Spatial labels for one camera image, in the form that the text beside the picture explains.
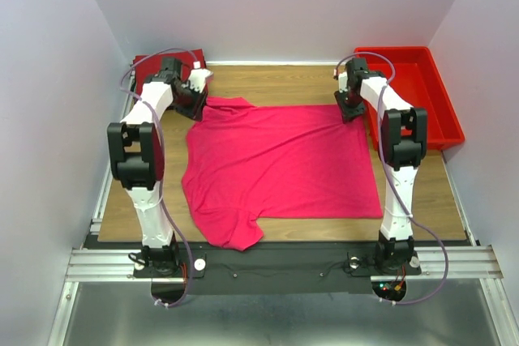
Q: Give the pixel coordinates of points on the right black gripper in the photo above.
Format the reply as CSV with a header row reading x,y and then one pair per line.
x,y
348,112

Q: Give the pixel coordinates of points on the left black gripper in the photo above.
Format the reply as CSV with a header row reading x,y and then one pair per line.
x,y
196,109

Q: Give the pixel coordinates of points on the pink t shirt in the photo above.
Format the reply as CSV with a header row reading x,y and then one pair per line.
x,y
247,162

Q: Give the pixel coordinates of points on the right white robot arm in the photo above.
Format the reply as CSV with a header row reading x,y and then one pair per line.
x,y
402,145

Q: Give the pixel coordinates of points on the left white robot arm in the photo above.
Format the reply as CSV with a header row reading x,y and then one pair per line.
x,y
137,156

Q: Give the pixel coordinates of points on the folded dark red shirt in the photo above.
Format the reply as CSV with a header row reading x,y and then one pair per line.
x,y
153,65

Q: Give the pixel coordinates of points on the red plastic bin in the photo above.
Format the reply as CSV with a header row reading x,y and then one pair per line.
x,y
418,82

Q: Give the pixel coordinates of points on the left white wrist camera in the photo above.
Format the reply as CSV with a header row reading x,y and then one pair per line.
x,y
199,77

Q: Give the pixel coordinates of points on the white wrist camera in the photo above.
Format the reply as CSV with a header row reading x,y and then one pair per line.
x,y
342,78
199,77

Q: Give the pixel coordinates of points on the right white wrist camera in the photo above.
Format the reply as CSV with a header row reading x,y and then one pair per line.
x,y
342,78

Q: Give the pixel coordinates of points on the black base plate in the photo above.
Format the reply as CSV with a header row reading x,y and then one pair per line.
x,y
273,268

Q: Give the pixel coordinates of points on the aluminium frame rail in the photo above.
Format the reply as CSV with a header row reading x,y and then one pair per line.
x,y
465,262

